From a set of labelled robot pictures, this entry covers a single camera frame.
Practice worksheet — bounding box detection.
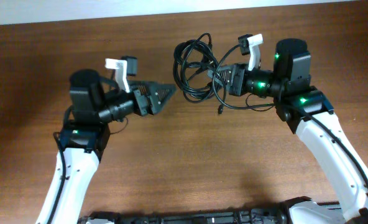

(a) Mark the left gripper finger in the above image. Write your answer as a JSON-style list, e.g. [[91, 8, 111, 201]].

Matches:
[[127, 80, 157, 96], [148, 83, 176, 114]]

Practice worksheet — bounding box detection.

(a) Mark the thick black cable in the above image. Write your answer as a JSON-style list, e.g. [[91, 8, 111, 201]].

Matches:
[[172, 32, 228, 103]]

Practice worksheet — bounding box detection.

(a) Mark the thin black cable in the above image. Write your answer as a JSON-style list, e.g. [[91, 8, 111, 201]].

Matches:
[[183, 58, 225, 115]]

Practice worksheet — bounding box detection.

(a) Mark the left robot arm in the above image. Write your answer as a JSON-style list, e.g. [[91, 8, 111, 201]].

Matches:
[[37, 69, 176, 223]]

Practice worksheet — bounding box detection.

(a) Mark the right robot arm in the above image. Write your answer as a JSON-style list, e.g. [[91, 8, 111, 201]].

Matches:
[[208, 35, 368, 223]]

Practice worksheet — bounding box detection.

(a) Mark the right camera black cable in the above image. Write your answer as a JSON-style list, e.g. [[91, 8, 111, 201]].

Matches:
[[211, 43, 368, 218]]

